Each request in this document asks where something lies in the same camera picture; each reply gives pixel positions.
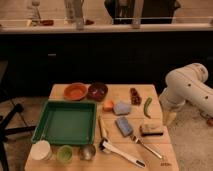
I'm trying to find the dark red toy food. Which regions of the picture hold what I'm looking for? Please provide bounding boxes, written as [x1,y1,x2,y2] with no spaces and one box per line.
[130,88,142,105]

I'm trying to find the silver metal fork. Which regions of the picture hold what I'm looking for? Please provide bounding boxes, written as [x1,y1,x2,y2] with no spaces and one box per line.
[130,134,163,160]

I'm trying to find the orange bowl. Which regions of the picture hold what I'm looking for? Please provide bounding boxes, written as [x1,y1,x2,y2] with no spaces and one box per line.
[63,83,87,101]

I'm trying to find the clear plastic bottle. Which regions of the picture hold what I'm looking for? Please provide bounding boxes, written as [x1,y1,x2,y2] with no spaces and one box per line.
[27,0,41,26]

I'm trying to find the purple bowl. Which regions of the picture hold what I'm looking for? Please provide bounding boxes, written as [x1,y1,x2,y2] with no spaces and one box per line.
[87,82,108,102]

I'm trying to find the black office chair base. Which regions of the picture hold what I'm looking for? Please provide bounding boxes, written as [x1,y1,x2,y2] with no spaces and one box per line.
[0,102,37,171]

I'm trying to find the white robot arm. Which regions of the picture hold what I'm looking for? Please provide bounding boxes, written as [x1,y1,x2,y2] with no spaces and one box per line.
[159,63,213,126]

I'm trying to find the green cup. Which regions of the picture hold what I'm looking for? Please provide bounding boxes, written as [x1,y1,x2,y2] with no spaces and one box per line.
[56,145,72,164]

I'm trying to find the blue sponge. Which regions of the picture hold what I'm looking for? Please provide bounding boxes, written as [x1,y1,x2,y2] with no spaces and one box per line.
[115,117,133,137]

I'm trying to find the white dish brush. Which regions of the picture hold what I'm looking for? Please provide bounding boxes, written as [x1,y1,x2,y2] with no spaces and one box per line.
[99,139,146,168]

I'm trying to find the grey blue cloth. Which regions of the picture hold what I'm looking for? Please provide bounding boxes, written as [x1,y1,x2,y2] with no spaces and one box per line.
[113,102,131,115]

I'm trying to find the small metal cup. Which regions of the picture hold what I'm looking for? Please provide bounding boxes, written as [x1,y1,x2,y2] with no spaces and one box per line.
[79,144,96,161]

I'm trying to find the wooden handled knife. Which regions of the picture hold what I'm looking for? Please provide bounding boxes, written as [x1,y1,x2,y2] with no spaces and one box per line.
[98,116,108,139]

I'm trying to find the green plastic tray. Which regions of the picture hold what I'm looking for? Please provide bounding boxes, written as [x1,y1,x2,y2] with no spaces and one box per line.
[31,101,97,146]

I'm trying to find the white cup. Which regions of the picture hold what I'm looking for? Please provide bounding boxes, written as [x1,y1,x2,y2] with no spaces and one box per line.
[30,140,52,161]

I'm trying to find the green chili pepper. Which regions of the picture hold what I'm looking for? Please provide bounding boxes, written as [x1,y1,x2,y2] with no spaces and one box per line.
[143,97,152,119]

